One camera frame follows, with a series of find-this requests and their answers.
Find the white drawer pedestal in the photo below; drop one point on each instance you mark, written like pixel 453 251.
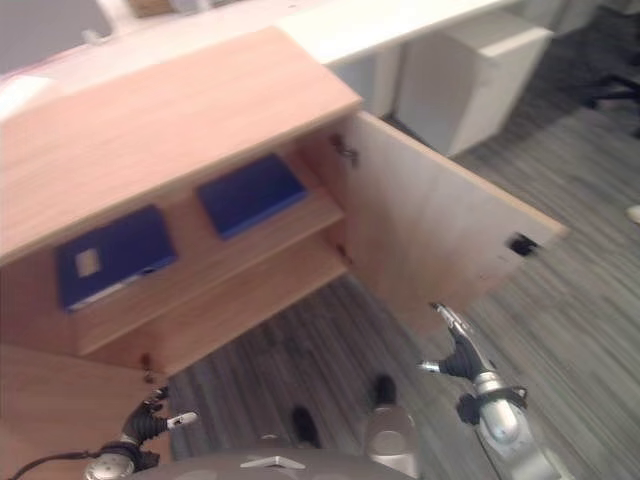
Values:
pixel 470 75

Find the black office chair base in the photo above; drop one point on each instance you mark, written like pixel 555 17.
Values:
pixel 612 90

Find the wooden office cabinet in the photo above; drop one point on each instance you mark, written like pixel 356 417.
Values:
pixel 165 200

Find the white desk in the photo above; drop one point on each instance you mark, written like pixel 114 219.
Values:
pixel 350 30

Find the robot right leg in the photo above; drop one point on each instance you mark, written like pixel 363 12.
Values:
pixel 390 430

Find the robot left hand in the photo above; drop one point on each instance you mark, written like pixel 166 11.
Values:
pixel 145 424

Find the robot left leg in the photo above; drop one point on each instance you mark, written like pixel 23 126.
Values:
pixel 302 430

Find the wooden cabinet door with latch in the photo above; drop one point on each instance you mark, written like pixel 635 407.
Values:
pixel 430 220

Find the robot leg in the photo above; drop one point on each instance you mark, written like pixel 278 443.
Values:
pixel 390 430
pixel 302 430

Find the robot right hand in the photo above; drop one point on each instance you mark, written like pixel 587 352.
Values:
pixel 460 357

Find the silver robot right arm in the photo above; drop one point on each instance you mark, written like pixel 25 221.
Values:
pixel 505 425

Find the plain blue folder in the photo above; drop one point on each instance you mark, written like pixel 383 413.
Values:
pixel 250 196

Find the blue folder with white label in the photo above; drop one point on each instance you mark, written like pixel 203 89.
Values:
pixel 112 257

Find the plain wooden cabinet door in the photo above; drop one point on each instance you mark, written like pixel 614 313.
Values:
pixel 70 410

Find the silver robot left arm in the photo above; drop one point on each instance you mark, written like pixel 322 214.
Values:
pixel 107 462

